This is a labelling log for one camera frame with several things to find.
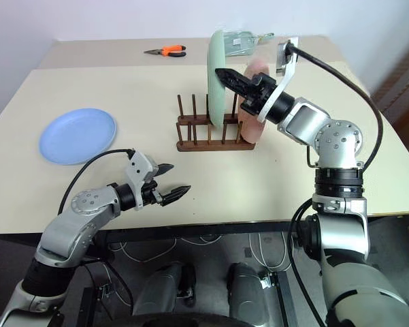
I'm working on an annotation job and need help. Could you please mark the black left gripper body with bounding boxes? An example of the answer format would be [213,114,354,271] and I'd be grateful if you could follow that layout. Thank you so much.
[141,179,165,206]

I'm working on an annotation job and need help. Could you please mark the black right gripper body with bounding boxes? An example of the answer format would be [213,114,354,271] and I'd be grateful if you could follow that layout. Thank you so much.
[240,72,277,117]

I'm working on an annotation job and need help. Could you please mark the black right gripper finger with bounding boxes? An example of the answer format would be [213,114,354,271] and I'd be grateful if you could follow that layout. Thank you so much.
[220,80,251,102]
[214,67,257,91]

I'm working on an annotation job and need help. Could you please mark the green plate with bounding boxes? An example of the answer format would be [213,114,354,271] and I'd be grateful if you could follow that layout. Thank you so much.
[207,29,228,129]

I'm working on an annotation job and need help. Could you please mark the wooden dish rack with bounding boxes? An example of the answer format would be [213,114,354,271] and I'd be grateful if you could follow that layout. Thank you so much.
[175,94,256,153]

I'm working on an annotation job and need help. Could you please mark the pink plate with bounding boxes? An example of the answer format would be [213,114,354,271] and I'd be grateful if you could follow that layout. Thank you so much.
[240,57,273,144]

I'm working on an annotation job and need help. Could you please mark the clear plastic bag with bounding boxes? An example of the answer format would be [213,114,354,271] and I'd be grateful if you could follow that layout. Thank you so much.
[223,30,276,57]

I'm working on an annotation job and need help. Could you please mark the blue plate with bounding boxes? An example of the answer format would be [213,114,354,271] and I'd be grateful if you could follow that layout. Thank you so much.
[38,108,118,166]

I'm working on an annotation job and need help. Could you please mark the dark grey left robot leg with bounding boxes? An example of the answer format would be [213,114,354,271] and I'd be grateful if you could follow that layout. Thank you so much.
[132,261,197,318]

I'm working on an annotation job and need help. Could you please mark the dark grey robot leg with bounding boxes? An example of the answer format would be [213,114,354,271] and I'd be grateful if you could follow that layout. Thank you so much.
[132,261,197,318]
[227,262,270,317]

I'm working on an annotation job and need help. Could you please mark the dark grey right robot leg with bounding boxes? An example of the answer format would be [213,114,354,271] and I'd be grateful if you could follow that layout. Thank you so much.
[227,262,270,317]

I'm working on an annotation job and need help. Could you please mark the dark round robot waist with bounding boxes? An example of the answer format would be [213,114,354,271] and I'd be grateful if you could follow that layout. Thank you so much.
[135,313,259,327]

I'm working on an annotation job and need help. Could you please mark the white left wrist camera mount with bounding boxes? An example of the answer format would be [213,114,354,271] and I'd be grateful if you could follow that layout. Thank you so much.
[125,151,159,208]

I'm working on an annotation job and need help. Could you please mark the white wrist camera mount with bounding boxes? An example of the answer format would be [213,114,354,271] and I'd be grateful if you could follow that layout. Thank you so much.
[257,36,299,124]
[125,151,159,208]

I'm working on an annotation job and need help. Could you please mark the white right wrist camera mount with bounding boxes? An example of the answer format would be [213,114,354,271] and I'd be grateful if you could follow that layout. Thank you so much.
[257,36,299,124]

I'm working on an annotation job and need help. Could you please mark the black table frame bar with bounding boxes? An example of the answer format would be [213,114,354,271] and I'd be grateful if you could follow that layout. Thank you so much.
[88,220,302,245]

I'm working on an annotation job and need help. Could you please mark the white floor cable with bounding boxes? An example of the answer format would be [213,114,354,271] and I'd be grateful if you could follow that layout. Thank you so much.
[248,232,295,274]
[110,234,225,264]

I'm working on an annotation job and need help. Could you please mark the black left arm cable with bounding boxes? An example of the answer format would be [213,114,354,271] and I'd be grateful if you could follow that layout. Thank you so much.
[56,148,134,215]

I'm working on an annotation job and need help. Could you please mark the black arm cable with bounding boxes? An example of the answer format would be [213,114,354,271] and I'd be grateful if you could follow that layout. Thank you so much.
[56,148,134,215]
[284,43,384,170]

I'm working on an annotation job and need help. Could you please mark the orange handled pliers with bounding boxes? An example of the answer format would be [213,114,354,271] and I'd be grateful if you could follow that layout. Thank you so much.
[143,44,187,58]

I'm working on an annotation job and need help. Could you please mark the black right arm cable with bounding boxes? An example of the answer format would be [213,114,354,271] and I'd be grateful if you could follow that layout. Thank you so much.
[284,43,384,170]

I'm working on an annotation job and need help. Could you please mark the black right shoulder cable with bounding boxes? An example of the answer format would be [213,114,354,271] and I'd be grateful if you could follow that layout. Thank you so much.
[287,199,331,323]

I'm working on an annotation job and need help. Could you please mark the black metal floor frame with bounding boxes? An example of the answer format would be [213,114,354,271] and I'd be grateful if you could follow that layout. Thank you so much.
[267,270,302,327]

